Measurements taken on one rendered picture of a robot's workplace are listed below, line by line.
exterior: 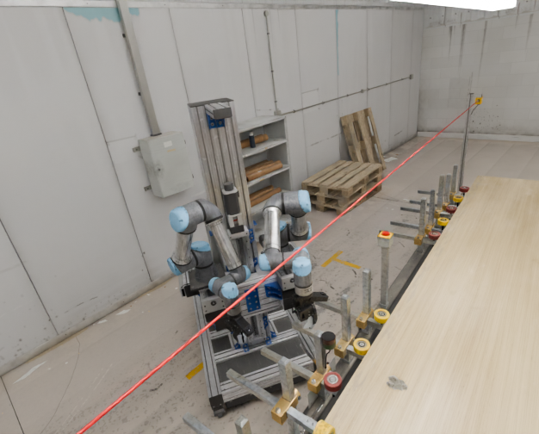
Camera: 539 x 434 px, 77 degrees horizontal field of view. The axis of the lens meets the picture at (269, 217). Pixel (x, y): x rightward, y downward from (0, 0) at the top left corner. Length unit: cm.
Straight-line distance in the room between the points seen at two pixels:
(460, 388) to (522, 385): 24
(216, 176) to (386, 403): 144
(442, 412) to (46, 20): 364
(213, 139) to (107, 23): 199
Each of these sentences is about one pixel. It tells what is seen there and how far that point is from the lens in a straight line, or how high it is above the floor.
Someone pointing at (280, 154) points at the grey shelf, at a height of 103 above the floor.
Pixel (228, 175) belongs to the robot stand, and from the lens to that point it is 209.
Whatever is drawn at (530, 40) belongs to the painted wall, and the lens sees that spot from 891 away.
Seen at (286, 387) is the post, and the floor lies 105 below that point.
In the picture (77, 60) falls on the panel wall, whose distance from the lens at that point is 359.
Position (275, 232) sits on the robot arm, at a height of 148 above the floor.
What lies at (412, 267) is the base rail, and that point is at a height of 70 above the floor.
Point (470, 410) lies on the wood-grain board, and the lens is 168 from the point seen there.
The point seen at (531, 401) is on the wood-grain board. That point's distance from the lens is 179.
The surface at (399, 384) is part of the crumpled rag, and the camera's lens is 167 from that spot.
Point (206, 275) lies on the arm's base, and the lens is 211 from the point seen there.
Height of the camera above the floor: 221
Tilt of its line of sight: 25 degrees down
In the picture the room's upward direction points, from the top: 8 degrees counter-clockwise
